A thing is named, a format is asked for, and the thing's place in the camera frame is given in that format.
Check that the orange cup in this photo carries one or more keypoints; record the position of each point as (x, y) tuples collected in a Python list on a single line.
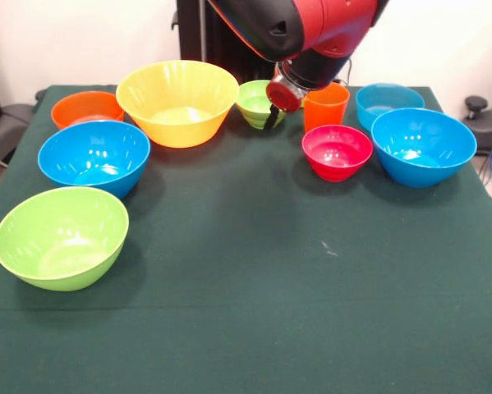
[(325, 115)]

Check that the dark green table cloth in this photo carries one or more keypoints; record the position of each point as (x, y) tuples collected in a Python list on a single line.
[(245, 246)]

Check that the large yellow bowl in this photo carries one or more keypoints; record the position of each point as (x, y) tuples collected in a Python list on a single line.
[(176, 123)]

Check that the small ribbed blue bowl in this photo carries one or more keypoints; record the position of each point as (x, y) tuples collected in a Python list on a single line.
[(393, 100)]

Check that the small pink bowl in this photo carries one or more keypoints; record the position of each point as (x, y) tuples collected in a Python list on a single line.
[(336, 152)]

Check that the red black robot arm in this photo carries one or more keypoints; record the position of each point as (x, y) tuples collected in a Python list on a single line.
[(323, 24)]

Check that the grey base leg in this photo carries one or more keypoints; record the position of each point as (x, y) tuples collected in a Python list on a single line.
[(7, 123)]

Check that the orange bowl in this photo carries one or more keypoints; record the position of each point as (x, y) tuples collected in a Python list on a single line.
[(81, 104)]

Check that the large blue bowl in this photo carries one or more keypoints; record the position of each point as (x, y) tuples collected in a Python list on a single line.
[(422, 139), (65, 152)]

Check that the large green bowl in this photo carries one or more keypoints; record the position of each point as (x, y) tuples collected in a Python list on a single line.
[(61, 234)]

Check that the black chair base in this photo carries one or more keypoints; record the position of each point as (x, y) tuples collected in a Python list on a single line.
[(488, 127)]

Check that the small green bowl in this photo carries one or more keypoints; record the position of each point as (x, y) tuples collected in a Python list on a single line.
[(249, 102)]

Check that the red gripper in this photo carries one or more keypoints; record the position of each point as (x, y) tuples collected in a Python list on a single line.
[(286, 96)]

